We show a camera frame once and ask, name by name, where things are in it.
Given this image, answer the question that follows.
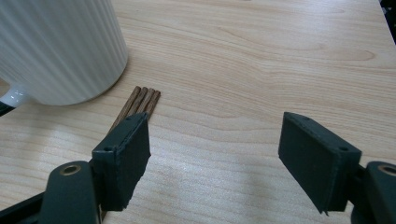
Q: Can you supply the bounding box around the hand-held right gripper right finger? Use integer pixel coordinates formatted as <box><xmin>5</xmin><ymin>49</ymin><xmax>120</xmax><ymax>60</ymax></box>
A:
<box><xmin>277</xmin><ymin>111</ymin><xmax>363</xmax><ymax>216</ymax></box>

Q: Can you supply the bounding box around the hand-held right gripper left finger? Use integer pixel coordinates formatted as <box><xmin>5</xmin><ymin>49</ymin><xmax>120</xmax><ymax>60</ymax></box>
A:
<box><xmin>92</xmin><ymin>111</ymin><xmax>152</xmax><ymax>213</ymax></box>

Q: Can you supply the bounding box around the bundle of brown chopsticks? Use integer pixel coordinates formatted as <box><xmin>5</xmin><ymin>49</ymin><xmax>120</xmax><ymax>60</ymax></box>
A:
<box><xmin>99</xmin><ymin>86</ymin><xmax>162</xmax><ymax>222</ymax></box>

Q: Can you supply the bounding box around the white ribbed mug black rim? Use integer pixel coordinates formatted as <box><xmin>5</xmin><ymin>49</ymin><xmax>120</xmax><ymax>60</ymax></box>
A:
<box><xmin>0</xmin><ymin>0</ymin><xmax>129</xmax><ymax>117</ymax></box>

